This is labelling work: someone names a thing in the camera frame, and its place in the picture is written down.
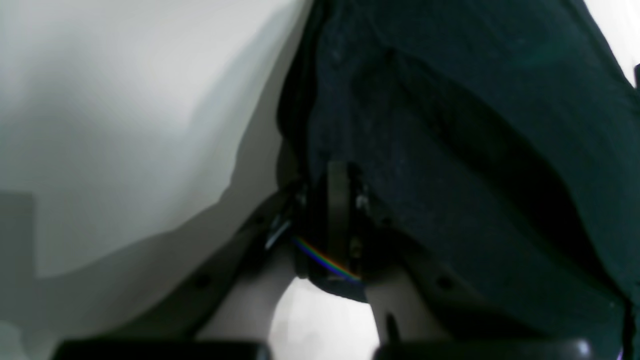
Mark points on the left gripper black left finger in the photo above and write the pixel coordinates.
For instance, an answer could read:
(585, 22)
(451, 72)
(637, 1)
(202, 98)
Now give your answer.
(232, 296)

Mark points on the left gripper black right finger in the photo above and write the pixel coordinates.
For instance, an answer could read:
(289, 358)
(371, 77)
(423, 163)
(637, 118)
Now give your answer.
(419, 304)

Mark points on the black T-shirt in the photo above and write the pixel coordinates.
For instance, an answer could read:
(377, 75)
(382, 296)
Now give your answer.
(503, 136)

